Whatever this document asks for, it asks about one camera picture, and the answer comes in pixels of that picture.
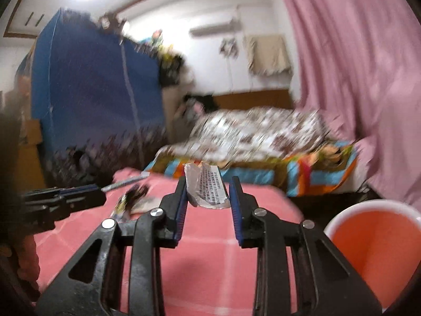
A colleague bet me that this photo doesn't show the floral white brown duvet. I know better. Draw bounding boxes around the floral white brown duvet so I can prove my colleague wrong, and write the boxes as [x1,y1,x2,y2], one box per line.
[156,107,328,163]

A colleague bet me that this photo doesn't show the beige hanging towel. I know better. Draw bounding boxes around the beige hanging towel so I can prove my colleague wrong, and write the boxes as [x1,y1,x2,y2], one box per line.
[244,33,292,76]

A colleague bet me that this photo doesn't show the wall hook ornament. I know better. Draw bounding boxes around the wall hook ornament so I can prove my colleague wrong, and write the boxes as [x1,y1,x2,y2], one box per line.
[219,38,239,58]

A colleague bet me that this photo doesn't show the wooden headboard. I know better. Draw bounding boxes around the wooden headboard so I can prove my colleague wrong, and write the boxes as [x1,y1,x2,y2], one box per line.
[213,89,294,110]

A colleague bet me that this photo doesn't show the blue fabric wardrobe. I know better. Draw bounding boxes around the blue fabric wardrobe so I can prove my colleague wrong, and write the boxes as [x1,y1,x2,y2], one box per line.
[31,9,167,187]

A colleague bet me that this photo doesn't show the items on wardrobe top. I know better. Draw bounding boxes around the items on wardrobe top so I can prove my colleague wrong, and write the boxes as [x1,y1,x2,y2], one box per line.
[97,12,185,88]

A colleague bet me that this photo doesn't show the grey white paper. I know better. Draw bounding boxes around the grey white paper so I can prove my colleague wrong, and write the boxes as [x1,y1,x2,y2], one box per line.
[184,163,230,210]

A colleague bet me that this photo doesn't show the colourful striped blanket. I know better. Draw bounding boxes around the colourful striped blanket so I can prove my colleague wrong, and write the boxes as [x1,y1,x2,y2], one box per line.
[146,140,358,197]

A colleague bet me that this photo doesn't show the orange bucket with white rim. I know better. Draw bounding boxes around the orange bucket with white rim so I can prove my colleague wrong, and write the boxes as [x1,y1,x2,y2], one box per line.
[325,199,420,310]

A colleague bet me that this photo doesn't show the pile of clothes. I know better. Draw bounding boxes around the pile of clothes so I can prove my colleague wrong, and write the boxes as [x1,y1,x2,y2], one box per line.
[176,94,219,123]

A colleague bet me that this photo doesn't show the pink curtain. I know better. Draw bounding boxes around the pink curtain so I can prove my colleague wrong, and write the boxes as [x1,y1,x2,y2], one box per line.
[283,0,420,208]

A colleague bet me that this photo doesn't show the blue snack wrapper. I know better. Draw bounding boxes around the blue snack wrapper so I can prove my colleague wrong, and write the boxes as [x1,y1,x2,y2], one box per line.
[110,184,161,223]

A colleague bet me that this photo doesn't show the white air conditioner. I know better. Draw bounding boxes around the white air conditioner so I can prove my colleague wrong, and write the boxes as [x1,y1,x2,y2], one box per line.
[189,19,241,37]

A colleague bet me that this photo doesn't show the pink checked bed sheet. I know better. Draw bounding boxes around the pink checked bed sheet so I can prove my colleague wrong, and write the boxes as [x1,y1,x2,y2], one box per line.
[31,167,305,316]

